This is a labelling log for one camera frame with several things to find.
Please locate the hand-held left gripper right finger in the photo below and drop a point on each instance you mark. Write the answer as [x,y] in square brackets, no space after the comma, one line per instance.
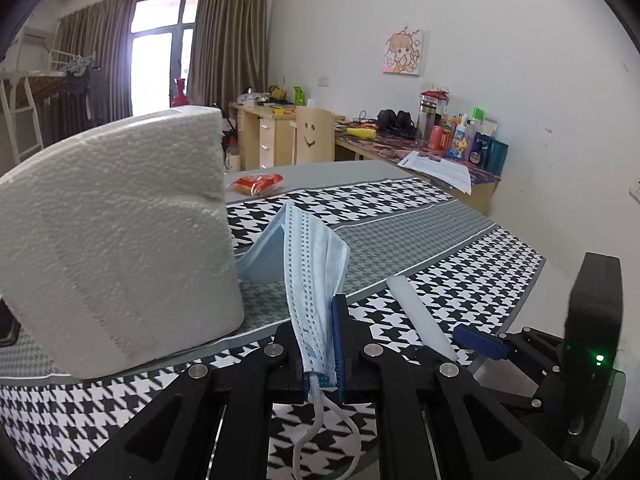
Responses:
[340,340]

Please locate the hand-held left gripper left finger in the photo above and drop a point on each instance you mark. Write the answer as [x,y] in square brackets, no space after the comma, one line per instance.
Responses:
[285,355]

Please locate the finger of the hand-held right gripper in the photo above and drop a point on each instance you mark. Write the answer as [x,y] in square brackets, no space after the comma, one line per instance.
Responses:
[480,341]

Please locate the blue face mask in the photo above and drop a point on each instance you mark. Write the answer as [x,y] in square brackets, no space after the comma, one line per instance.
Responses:
[310,270]

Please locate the white foam box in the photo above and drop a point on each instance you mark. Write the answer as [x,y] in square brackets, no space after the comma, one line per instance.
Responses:
[115,240]

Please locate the white flat strip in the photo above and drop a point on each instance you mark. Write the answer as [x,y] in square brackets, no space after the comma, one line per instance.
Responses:
[420,315]

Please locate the houndstooth tablecloth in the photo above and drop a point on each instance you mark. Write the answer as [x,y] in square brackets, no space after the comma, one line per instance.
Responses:
[400,215]

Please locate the red snack packet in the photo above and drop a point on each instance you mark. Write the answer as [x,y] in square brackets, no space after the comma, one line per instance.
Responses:
[255,184]

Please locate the printed paper sheet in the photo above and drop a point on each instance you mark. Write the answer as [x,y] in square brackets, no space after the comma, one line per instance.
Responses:
[435,170]

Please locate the cluttered wooden desk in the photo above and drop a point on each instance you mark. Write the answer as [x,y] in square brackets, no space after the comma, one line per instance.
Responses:
[380,152]

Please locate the cluster of toiletry bottles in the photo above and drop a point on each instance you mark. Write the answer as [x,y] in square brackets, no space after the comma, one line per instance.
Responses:
[480,147]

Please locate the wooden smiley chair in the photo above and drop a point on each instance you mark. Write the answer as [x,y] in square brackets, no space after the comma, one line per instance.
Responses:
[312,135]

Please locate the yellow corn-shaped item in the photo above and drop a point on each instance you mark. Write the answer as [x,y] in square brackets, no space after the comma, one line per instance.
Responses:
[361,133]

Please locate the light wooden drawer desk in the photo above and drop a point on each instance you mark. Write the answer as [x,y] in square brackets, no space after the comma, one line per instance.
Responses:
[260,135]

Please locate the black headphones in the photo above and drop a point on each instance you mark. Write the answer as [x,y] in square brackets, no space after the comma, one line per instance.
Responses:
[395,121]

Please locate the tall glass thermos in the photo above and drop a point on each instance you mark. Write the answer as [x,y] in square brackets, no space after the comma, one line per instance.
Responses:
[429,115]

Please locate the green bottle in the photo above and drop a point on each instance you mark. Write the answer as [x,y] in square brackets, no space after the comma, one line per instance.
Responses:
[299,96]

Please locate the black object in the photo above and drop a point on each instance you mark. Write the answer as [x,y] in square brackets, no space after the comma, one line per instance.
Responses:
[7,325]

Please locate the brown curtain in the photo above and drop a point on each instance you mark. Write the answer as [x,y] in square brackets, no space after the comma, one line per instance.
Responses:
[95,60]
[230,45]

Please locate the glass balcony door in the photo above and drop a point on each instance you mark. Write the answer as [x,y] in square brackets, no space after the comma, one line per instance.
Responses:
[160,55]

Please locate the dark hanging clothes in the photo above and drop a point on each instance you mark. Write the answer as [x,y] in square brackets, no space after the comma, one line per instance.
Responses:
[80,85]

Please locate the small metal bunk bed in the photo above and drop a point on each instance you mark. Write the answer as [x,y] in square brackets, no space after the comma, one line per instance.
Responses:
[30,90]

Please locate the white air conditioner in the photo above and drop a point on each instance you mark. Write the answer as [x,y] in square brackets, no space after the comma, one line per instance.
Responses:
[36,36]

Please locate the white wall socket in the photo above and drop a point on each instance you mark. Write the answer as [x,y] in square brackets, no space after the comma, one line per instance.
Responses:
[635,187]

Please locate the cartoon wall poster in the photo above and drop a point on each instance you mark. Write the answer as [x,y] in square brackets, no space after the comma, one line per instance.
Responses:
[402,52]

